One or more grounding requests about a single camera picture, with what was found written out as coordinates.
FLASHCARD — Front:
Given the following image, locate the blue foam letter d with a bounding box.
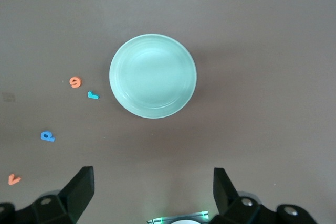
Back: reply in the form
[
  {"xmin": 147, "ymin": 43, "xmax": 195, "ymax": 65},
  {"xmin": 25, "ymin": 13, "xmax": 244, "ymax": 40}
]
[{"xmin": 40, "ymin": 131, "xmax": 56, "ymax": 142}]

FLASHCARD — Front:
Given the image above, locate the orange foam letter e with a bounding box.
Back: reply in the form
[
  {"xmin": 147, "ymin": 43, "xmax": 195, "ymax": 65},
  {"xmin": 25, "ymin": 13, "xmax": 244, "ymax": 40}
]
[{"xmin": 69, "ymin": 77, "xmax": 82, "ymax": 89}]

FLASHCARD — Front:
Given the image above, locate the orange foam letter v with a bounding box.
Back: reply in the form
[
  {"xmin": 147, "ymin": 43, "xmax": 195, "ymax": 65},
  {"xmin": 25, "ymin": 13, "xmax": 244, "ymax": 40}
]
[{"xmin": 7, "ymin": 173, "xmax": 22, "ymax": 186}]

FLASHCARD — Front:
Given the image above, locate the pale green round plate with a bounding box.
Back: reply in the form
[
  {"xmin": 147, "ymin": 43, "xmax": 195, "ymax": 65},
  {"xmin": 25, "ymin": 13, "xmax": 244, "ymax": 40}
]
[{"xmin": 109, "ymin": 33, "xmax": 197, "ymax": 119}]

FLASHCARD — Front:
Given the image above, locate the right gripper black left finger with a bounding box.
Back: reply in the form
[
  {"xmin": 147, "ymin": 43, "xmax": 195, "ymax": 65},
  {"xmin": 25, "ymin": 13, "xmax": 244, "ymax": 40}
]
[{"xmin": 0, "ymin": 166, "xmax": 95, "ymax": 224}]

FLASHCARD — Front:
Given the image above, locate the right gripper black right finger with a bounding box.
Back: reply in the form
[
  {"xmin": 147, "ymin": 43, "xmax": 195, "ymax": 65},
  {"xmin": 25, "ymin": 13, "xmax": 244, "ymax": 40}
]
[{"xmin": 209, "ymin": 167, "xmax": 316, "ymax": 224}]

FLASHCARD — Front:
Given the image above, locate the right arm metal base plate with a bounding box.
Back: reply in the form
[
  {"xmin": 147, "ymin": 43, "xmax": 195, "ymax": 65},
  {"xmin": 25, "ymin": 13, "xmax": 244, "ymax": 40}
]
[{"xmin": 146, "ymin": 210, "xmax": 211, "ymax": 224}]

